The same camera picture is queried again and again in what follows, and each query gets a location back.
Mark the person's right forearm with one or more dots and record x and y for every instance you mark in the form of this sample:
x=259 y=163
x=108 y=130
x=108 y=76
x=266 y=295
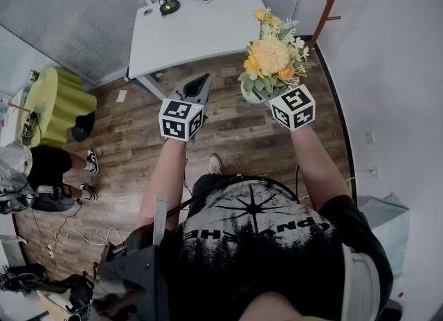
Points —
x=318 y=167

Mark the black head-mounted camera rig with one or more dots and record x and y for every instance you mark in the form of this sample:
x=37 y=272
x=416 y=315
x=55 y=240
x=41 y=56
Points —
x=138 y=271

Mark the light blue bag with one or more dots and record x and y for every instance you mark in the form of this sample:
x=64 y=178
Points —
x=387 y=222

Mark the white desk table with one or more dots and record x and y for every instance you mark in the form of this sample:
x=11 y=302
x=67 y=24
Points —
x=194 y=36

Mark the black tripod equipment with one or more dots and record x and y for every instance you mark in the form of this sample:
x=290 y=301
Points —
x=20 y=281

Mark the red-brown wooden coat rack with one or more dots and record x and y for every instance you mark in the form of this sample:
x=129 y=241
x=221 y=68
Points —
x=328 y=5

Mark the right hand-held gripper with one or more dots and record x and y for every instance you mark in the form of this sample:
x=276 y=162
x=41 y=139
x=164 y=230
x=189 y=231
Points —
x=294 y=108

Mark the black round stool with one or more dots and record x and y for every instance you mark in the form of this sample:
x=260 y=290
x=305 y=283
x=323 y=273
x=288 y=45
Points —
x=83 y=127

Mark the round table with yellow-green cloth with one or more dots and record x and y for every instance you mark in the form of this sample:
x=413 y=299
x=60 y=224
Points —
x=59 y=98

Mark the yellow flowers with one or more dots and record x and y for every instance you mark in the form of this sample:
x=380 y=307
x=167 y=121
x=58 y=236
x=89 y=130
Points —
x=273 y=56

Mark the white wall socket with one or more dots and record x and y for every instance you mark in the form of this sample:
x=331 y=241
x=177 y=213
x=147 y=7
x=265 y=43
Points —
x=370 y=136
x=373 y=171

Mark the person's light shoe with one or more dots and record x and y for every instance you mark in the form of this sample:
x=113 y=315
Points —
x=214 y=164

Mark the white paper sheet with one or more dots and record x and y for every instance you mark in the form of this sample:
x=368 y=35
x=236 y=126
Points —
x=122 y=96

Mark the person's left forearm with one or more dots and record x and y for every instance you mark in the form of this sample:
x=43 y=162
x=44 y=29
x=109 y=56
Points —
x=162 y=181

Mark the person's black printed t-shirt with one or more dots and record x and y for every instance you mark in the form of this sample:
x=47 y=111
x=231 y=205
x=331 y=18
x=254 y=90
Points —
x=263 y=254

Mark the grey chair base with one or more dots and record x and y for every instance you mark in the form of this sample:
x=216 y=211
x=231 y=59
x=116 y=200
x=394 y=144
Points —
x=53 y=202

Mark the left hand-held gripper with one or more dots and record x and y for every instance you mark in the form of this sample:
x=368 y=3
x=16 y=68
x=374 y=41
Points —
x=180 y=119

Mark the small potted plant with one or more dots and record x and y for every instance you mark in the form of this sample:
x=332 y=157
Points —
x=34 y=75

